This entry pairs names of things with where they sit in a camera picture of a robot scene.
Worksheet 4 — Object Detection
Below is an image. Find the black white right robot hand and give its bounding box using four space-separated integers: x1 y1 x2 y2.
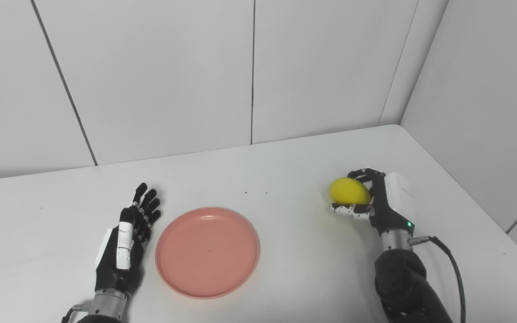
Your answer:
330 168 417 237

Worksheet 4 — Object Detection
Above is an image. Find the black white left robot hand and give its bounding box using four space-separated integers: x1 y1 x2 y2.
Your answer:
94 182 162 297

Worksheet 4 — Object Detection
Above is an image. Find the yellow lemon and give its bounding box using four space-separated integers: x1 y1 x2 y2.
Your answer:
329 177 371 205

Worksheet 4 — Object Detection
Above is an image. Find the pink round plate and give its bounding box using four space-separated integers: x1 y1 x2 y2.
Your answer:
155 207 260 300

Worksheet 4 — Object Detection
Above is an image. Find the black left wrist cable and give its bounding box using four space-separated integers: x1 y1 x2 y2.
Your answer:
61 303 92 323

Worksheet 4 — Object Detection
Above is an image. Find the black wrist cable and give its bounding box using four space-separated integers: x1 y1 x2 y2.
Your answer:
409 236 467 323
61 303 92 323

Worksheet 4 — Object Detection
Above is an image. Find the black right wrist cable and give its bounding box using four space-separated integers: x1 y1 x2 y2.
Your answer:
409 236 467 323

